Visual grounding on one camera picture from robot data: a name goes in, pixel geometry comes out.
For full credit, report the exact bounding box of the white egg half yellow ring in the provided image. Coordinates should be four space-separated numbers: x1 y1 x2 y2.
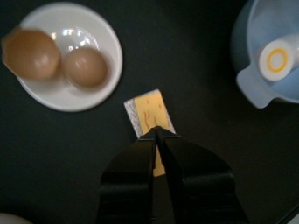
256 34 299 82

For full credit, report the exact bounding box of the light blue bowl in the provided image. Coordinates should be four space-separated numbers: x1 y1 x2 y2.
229 0 299 109

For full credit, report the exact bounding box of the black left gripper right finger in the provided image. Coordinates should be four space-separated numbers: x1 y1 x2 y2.
155 125 251 224

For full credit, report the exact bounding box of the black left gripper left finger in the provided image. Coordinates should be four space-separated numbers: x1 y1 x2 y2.
94 125 157 224

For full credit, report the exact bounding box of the white round plate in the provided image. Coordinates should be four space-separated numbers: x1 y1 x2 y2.
13 1 124 113

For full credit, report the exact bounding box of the large brown toy egg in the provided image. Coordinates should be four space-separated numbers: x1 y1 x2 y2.
0 27 61 81

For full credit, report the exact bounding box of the small brown toy egg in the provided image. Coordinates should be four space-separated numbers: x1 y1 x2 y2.
61 46 109 88

